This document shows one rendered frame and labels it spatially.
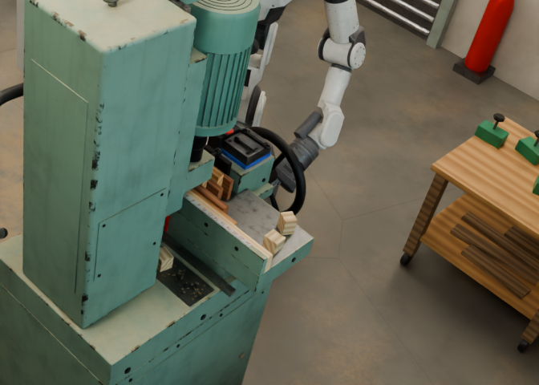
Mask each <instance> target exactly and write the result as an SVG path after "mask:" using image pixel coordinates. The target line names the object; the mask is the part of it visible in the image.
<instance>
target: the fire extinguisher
mask: <svg viewBox="0 0 539 385"><path fill-rule="evenodd" d="M513 8H514V0H489V1H488V5H487V7H486V9H485V12H484V14H483V17H482V19H481V21H480V24H479V26H478V28H477V31H476V34H475V36H474V38H473V40H472V44H471V46H470V47H469V50H468V53H467V55H466V57H464V58H463V59H461V60H460V61H458V62H457V63H455V65H454V67H453V69H452V70H453V71H454V72H456V73H458V74H459V75H462V76H463V77H465V78H466V79H469V80H470V81H472V82H474V83H475V84H477V85H479V84H481V83H482V82H484V81H485V80H486V79H488V78H489V77H491V76H492V75H493V74H494V71H495V70H496V68H495V67H493V66H491V65H489V64H490V62H491V60H492V57H493V55H494V53H495V50H496V48H497V45H498V43H499V41H500V40H501V36H502V34H503V33H504V30H505V27H506V25H507V23H508V21H509V18H510V16H511V14H512V12H513Z"/></svg>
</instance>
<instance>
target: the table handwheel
mask: <svg viewBox="0 0 539 385"><path fill-rule="evenodd" d="M248 128H249V129H251V130H252V131H254V132H255V133H257V134H258V135H259V136H261V137H262V138H263V139H266V140H268V141H269V142H271V143H272V144H274V145H275V146H276V147H277V148H278V149H279V150H280V151H281V152H282V153H281V154H280V155H279V156H278V158H277V159H276V160H275V161H274V163H273V167H272V170H271V173H270V177H269V182H268V183H270V184H271V183H273V182H274V181H275V180H276V179H277V177H278V174H277V170H276V167H277V166H278V165H279V164H280V162H281V161H282V160H283V159H284V158H286V159H287V160H288V162H289V164H290V167H291V168H292V170H293V173H294V178H295V182H296V195H295V198H294V202H293V204H292V205H291V206H290V207H289V208H288V209H287V210H285V211H282V212H280V211H279V208H278V204H277V202H276V199H275V196H274V191H273V192H272V194H271V195H270V196H269V198H270V201H271V205H272V207H273V208H275V209H276V210H277V211H278V212H280V213H283V212H290V211H292V212H293V213H294V215H296V214H297V213H298V212H299V211H300V210H301V208H302V206H303V204H304V201H305V198H306V178H305V175H304V172H303V169H302V166H301V163H300V161H299V159H298V157H297V156H296V154H295V152H294V151H293V149H292V148H291V147H290V146H289V145H288V144H287V143H286V142H285V141H284V140H283V139H282V138H281V137H280V136H279V135H277V134H276V133H274V132H272V131H270V130H269V129H266V128H261V127H248Z"/></svg>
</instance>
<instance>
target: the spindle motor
mask: <svg viewBox="0 0 539 385"><path fill-rule="evenodd" d="M188 6H190V7H191V12H190V14H191V15H192V16H193V17H194V18H195V19H196V20H197V24H196V29H195V34H194V40H193V45H192V46H193V47H194V48H196V49H197V50H198V51H200V52H201V53H203V54H204V55H206V56H208V61H207V66H206V71H205V79H204V84H203V89H202V93H201V102H200V106H199V112H198V117H197V125H196V130H195V136H219V135H222V134H224V133H226V132H228V131H230V130H231V129H232V128H233V127H234V125H235V124H236V122H237V115H238V110H239V107H240V102H241V96H242V92H243V87H244V84H245V77H246V73H247V69H248V65H249V58H250V54H251V50H252V46H253V41H254V36H255V32H256V29H257V21H258V18H259V14H260V9H261V3H260V1H259V0H200V1H198V2H193V3H190V4H188Z"/></svg>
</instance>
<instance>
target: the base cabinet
mask: <svg viewBox="0 0 539 385"><path fill-rule="evenodd" d="M271 284H272V281H271V282H270V283H268V284H267V285H266V286H264V287H262V288H261V289H260V290H259V291H257V292H256V293H254V292H253V291H252V290H247V291H246V292H245V293H243V294H242V295H241V296H239V297H238V298H236V299H235V300H233V301H232V302H231V303H230V304H228V305H227V306H225V307H224V308H222V309H221V310H219V311H218V312H216V313H215V314H214V315H213V316H211V317H210V318H208V319H207V320H205V321H204V322H202V323H201V324H200V325H199V326H197V327H196V328H194V329H193V330H191V331H190V332H188V333H187V334H186V335H185V336H183V337H182V338H180V339H179V340H177V341H176V342H174V343H173V344H172V345H171V346H169V347H168V348H166V349H165V350H163V351H161V352H160V353H159V354H158V355H156V356H155V357H154V358H152V359H150V360H149V361H148V362H146V363H145V364H144V365H143V366H141V367H139V368H138V369H137V370H135V371H133V372H132V373H131V374H130V375H128V376H127V377H125V378H124V379H122V380H121V381H119V382H118V383H117V384H116V385H242V381H243V378H244V376H245V371H246V368H247V365H248V362H249V357H250V355H251V351H252V349H253V344H254V341H255V338H256V335H257V330H258V327H259V325H260V321H261V316H262V314H263V311H264V308H265V304H266V300H267V298H268V294H269V291H270V287H271ZM0 385H103V384H102V383H101V382H100V381H99V380H98V379H97V378H96V377H95V376H94V375H93V374H92V373H91V372H90V371H89V370H88V369H87V368H86V367H85V366H84V365H83V364H82V363H81V362H80V361H79V360H78V359H77V358H76V357H75V356H74V355H73V354H72V353H71V352H70V351H69V350H68V349H67V348H66V347H65V346H64V345H63V344H62V343H61V342H60V341H59V340H58V339H57V338H56V337H55V336H54V335H53V334H52V333H51V332H50V331H49V330H48V329H47V328H46V327H45V326H44V325H43V324H42V323H41V322H40V321H39V320H38V319H37V318H36V317H35V316H34V315H33V314H32V313H31V312H30V311H29V310H28V309H27V308H26V307H25V306H23V305H22V304H21V303H20V302H19V301H18V300H17V299H16V298H15V297H14V296H13V295H12V294H11V293H10V292H9V291H8V290H7V289H6V288H5V287H4V286H3V285H2V284H1V283H0Z"/></svg>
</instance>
